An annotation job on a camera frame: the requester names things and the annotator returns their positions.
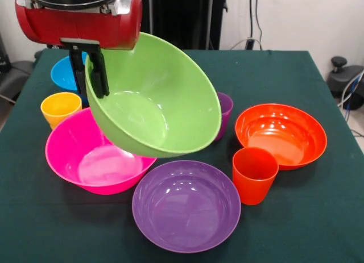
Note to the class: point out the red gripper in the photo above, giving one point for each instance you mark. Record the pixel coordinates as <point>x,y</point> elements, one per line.
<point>79,27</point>

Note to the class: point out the green bowl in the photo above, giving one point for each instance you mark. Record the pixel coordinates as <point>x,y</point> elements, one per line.
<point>159,104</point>

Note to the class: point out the blue bowl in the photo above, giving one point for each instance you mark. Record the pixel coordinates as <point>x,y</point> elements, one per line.
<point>62,72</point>

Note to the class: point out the yellow cup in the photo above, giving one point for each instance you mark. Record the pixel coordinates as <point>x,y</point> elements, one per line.
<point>57,106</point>

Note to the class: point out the black equipment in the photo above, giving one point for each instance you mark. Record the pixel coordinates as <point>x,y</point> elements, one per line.
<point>17,72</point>

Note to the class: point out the pink bowl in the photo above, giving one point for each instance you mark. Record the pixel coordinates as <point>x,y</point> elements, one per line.
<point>85,172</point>

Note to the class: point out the purple cup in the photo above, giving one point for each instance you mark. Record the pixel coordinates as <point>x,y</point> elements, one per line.
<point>226,109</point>

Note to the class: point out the black plug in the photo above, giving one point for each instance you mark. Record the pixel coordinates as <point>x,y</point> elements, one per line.
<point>250,44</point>

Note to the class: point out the purple bowl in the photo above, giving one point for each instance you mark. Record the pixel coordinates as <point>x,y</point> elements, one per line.
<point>185,209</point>

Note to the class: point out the orange cup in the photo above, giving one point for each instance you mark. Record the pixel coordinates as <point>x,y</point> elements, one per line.
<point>253,183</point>

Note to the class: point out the orange bowl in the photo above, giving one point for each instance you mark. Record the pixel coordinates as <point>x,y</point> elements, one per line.
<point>281,135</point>

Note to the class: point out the dark green tablecloth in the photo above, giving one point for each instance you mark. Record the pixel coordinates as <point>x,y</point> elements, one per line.
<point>298,217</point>

